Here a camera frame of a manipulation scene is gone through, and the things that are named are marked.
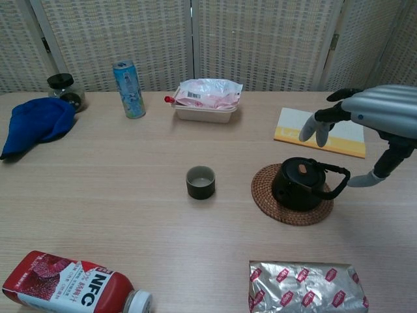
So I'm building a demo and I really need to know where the silver red foil packet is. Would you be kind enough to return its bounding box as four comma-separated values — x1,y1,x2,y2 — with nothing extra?
248,260,370,313

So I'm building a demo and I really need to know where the light blue drink can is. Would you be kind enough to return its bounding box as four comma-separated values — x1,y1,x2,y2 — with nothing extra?
112,60,147,119

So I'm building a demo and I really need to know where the woven folding screen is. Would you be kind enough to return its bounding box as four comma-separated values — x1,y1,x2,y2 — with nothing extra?
0,0,417,95

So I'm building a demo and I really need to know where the black teapot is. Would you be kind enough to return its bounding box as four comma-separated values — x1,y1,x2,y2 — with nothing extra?
272,156,352,211

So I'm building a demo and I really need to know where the pink white pouch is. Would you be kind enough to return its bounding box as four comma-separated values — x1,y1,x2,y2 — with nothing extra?
174,87,240,124

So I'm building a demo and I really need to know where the red NFC juice bottle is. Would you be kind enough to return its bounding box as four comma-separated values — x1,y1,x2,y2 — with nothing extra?
1,250,153,313

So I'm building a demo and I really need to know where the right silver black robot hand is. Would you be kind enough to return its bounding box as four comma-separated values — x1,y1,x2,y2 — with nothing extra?
298,85,417,188

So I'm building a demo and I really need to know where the brown round woven coaster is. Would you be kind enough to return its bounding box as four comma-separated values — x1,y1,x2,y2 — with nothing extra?
250,162,335,226

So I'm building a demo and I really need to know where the glass jar with black lid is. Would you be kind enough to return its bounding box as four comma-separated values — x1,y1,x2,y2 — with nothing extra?
46,74,86,113

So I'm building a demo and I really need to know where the pink snack bag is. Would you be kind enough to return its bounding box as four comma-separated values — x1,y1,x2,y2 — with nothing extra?
175,78,244,108

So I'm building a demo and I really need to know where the small dark teacup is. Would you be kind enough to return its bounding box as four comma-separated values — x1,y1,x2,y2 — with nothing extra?
186,165,216,200

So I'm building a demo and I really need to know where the blue fabric hat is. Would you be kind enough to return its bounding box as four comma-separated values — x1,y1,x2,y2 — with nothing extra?
0,97,78,160

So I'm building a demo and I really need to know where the yellow white Lexicon book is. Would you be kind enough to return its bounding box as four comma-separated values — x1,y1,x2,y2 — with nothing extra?
274,107,366,160

